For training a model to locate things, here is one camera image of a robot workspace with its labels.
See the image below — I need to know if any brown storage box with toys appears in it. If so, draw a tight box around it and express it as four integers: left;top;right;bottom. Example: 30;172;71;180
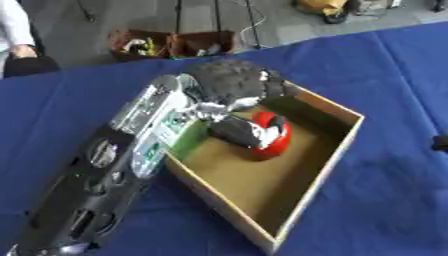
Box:
106;29;175;62

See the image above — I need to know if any person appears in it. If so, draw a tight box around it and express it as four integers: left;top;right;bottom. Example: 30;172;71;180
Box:
0;0;39;80

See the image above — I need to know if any person's hand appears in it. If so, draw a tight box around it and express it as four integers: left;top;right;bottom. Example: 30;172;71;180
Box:
8;44;39;60

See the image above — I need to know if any black chair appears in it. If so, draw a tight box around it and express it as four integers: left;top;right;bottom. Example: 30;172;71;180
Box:
1;55;62;79

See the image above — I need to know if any yellow bag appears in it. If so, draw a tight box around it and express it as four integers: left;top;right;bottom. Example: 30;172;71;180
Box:
295;0;352;17

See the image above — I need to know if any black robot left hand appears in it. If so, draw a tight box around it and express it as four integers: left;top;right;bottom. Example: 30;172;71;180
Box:
183;59;293;150

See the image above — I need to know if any white cable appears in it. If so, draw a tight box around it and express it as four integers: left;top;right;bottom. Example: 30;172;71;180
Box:
239;0;270;48

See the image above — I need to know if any black tripod leg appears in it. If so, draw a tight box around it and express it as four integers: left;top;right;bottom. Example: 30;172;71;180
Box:
243;0;265;50
211;0;224;33
75;0;98;24
173;0;186;34

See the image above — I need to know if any red round toy fruit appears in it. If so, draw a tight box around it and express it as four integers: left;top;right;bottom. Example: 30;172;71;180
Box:
250;111;294;161

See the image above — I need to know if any tan cardboard box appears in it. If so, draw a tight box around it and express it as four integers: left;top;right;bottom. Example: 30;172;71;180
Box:
162;79;368;256

